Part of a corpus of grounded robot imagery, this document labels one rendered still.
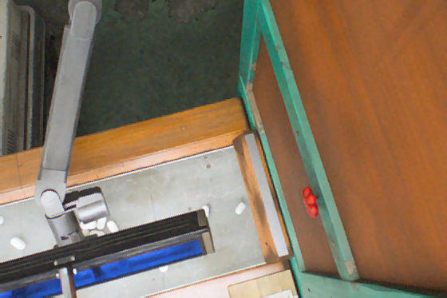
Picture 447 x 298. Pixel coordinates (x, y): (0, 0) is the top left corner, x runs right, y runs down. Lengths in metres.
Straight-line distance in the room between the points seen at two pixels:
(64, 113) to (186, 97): 1.11
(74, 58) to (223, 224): 0.53
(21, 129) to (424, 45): 1.52
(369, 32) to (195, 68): 1.68
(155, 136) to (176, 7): 1.12
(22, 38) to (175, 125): 0.85
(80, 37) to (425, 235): 0.68
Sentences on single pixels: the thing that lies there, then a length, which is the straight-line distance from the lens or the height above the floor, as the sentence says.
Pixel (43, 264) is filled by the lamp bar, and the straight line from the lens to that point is 0.84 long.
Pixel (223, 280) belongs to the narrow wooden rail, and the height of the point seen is 0.76.
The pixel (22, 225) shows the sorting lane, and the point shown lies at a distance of 1.25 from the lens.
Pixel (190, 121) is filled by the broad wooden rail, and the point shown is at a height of 0.76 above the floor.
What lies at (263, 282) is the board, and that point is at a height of 0.78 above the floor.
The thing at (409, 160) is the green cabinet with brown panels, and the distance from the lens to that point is 0.39.
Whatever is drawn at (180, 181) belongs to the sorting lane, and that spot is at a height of 0.74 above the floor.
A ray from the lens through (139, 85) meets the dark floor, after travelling 2.05.
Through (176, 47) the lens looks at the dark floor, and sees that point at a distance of 2.10.
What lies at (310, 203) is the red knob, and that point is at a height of 1.25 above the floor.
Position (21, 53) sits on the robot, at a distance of 1.83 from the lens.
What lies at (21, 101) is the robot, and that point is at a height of 0.36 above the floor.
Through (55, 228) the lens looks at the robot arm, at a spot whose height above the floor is 0.89.
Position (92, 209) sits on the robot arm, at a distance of 1.04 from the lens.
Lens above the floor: 1.88
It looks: 75 degrees down
